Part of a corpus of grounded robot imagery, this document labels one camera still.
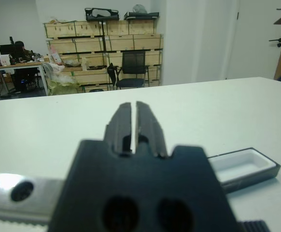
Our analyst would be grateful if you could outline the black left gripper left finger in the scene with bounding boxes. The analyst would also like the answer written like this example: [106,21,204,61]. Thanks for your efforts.
[104,102,133,156]

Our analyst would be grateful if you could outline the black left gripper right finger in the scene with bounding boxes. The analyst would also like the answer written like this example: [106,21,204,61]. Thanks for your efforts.
[135,101,169,159]

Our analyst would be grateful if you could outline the black box base white insert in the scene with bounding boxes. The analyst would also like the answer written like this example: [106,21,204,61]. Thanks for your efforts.
[207,146,281,194]

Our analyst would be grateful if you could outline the white box on desk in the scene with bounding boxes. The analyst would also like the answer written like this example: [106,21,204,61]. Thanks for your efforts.
[0,54,13,66]

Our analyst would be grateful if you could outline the black office chair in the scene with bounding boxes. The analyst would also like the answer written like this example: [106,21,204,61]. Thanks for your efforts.
[115,50,150,89]

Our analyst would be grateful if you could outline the yellow-green plastic bag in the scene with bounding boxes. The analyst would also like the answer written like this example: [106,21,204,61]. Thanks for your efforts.
[49,81,81,95]

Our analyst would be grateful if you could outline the white plastic bag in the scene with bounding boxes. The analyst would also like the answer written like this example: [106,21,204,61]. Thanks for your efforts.
[45,62,80,84]

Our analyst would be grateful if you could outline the black stand pole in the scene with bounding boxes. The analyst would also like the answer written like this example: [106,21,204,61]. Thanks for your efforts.
[99,21,108,68]

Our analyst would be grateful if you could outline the black computer tower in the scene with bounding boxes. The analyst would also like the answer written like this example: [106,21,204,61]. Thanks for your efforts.
[19,76,39,92]

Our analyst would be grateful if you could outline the flat black case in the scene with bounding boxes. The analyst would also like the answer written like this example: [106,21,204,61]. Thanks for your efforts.
[124,11,160,20]

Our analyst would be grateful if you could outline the black case with window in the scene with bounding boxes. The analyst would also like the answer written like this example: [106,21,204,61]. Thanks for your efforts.
[84,7,120,21]

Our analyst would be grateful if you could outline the grey bag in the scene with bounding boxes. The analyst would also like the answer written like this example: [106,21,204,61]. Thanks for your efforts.
[132,4,148,14]

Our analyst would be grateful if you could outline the wooden top office desk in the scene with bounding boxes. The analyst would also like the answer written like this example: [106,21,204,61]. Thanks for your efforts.
[0,61,50,100]

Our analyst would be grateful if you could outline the seated person dark clothes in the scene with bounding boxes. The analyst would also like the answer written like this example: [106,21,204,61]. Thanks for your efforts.
[13,40,35,65]

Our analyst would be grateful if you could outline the white door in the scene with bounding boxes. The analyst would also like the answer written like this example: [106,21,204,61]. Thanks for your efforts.
[234,0,281,80]

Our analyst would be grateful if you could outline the black computer monitor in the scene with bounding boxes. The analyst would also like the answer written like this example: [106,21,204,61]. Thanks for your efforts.
[0,44,16,57]

